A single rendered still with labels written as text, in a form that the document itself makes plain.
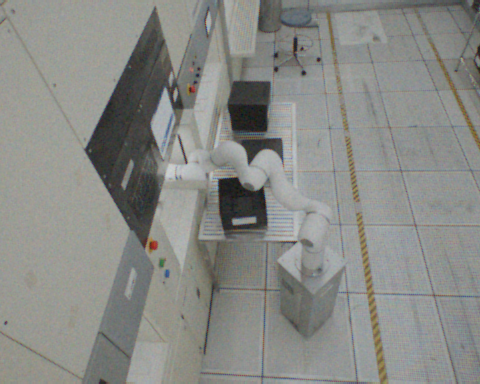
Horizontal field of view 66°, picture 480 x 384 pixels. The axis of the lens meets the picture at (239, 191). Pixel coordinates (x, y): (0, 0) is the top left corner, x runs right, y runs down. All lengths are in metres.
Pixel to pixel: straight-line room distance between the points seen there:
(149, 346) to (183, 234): 0.62
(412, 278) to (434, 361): 0.58
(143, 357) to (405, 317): 1.80
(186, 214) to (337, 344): 1.35
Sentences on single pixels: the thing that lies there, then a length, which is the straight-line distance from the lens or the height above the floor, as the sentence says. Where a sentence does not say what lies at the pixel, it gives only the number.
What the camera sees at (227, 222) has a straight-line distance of 2.18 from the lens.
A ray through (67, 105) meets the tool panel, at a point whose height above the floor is 2.08.
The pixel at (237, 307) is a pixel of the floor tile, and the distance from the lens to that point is 2.84.
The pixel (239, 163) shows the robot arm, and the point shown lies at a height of 1.46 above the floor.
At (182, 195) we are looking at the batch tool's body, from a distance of 2.33.
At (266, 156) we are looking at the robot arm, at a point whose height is 1.44.
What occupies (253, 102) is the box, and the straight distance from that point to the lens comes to 2.68.
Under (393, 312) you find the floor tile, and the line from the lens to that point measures 2.92.
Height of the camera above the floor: 2.62
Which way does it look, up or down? 50 degrees down
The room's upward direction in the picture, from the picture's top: 9 degrees counter-clockwise
